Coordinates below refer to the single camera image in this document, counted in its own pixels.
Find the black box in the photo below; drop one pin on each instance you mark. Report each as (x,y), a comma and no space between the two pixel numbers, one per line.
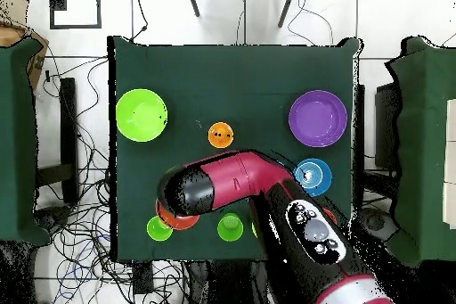
(386,122)

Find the black tripod leg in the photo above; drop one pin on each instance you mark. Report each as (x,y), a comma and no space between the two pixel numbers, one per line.
(192,1)
(288,6)

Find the purple bowl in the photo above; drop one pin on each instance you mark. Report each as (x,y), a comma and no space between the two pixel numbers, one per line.
(317,118)

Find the small blue bowl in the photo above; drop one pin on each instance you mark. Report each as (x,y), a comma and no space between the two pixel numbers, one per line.
(315,177)

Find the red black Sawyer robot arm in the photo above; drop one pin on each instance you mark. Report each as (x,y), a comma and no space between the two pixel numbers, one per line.
(249,179)

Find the green stepped cup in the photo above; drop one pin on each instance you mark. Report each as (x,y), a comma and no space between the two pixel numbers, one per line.
(158,232)

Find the black floor stand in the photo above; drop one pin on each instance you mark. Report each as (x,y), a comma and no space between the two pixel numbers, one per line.
(69,122)

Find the dark green tablecloth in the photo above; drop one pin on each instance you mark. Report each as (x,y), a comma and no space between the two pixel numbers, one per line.
(231,79)

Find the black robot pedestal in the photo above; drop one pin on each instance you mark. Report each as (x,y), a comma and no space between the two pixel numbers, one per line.
(228,282)

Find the brown cardboard box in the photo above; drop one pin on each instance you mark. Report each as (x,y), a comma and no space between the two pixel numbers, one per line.
(35,58)

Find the orange-yellow stepped cup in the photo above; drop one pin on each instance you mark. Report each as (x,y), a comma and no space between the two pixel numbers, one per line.
(221,134)

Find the orange bowl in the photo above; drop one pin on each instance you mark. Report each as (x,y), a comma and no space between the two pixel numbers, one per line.
(174,221)
(329,215)

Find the grey stand base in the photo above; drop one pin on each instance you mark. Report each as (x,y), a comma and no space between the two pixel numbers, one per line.
(51,216)
(376,222)

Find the green cloth side table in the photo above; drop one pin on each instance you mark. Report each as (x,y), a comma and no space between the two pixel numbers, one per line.
(16,140)
(424,157)

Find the small light green bowl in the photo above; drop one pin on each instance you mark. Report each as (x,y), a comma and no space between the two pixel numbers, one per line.
(254,230)

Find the large green bowl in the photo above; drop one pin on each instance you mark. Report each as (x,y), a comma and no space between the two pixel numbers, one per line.
(141,115)

